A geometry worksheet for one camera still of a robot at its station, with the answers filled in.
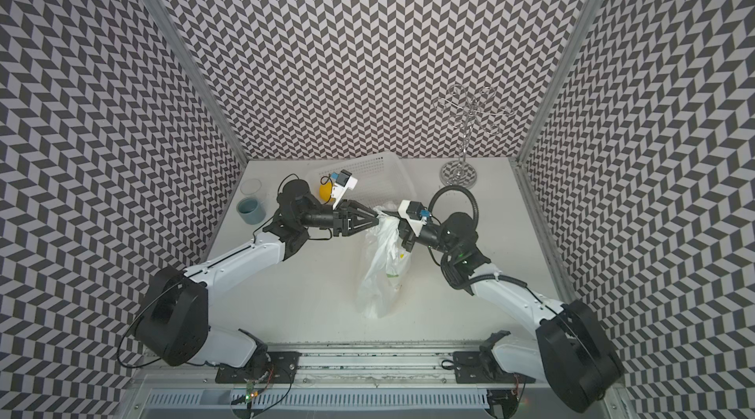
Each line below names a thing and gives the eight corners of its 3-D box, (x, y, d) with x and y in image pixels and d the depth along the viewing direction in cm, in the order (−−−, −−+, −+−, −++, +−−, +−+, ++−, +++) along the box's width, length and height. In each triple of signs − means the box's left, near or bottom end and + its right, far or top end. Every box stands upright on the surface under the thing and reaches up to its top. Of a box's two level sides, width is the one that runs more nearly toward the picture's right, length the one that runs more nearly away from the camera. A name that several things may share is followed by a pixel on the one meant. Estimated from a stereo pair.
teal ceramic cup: (241, 226, 102) (232, 214, 96) (247, 210, 106) (239, 198, 101) (262, 226, 102) (254, 214, 96) (267, 210, 106) (261, 198, 101)
